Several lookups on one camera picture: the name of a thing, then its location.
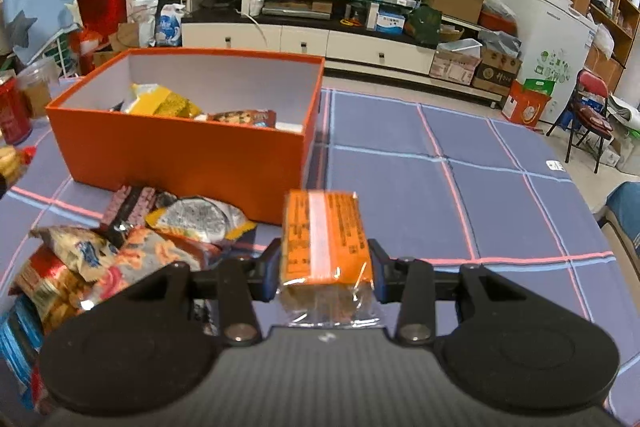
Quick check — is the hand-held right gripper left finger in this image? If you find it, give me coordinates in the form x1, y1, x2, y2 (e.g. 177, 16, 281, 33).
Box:
120, 237, 283, 349

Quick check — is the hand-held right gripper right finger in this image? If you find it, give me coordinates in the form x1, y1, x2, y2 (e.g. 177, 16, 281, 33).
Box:
367, 237, 531, 349

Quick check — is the orange label rice cracker packet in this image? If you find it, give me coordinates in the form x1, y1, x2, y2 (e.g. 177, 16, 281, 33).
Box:
277, 189, 382, 329

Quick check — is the orange cardboard box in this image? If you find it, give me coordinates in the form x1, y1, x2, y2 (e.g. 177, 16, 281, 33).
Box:
45, 48, 326, 227

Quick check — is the clear pale biscuit packet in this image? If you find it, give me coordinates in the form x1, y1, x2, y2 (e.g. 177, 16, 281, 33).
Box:
0, 145, 39, 188

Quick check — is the yellow edged silver snack packet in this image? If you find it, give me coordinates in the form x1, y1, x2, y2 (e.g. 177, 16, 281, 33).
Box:
145, 196, 259, 244

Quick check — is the blue plaid tablecloth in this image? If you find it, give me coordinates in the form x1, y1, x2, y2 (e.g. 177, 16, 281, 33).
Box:
0, 79, 621, 427

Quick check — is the orange red snack packet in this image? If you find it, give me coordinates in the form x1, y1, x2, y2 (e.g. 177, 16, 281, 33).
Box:
107, 227, 224, 301

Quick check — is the orange chocolate chip cookie packet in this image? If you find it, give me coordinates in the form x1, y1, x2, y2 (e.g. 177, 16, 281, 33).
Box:
207, 109, 277, 128

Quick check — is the red dates packet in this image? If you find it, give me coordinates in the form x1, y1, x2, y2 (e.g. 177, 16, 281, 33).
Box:
100, 186, 162, 249

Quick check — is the gold snack packet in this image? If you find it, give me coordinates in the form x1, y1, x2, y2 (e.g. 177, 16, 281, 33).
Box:
122, 83, 204, 118

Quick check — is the white pink cardboard box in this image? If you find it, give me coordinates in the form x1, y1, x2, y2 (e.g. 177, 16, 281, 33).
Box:
430, 47, 482, 86

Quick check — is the orange gift bag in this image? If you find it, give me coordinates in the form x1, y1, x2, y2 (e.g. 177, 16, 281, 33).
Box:
501, 79, 556, 128

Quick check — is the dark brown cardboard box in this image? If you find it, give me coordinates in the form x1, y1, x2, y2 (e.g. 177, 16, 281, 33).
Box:
472, 49, 522, 96

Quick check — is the dark green bag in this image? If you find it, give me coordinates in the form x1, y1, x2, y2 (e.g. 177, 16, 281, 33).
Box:
405, 4, 444, 48

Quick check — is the blue striped cushion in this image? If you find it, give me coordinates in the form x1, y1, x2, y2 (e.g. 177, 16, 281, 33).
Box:
602, 181, 640, 269

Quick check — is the blue white powder bag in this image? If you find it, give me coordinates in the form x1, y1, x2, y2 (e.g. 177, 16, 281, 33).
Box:
155, 3, 185, 48

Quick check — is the open brown cardboard box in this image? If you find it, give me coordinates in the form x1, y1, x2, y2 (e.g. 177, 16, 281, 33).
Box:
429, 0, 487, 26

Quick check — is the red folding chair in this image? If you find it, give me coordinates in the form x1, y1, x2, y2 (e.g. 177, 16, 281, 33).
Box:
565, 69, 617, 174

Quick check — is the white washing machine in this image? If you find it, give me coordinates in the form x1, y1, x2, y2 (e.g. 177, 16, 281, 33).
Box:
501, 0, 599, 108

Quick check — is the clear plastic cup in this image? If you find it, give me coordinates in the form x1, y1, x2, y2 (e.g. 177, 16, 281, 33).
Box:
17, 57, 61, 118

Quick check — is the red drink can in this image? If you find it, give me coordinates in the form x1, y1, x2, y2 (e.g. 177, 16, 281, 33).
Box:
0, 74, 34, 146

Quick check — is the red gift box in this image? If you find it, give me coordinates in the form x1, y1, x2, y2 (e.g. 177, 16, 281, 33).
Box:
75, 0, 127, 58

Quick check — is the blue star print cloth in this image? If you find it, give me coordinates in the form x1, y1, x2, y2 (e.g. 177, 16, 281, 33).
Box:
0, 0, 84, 64

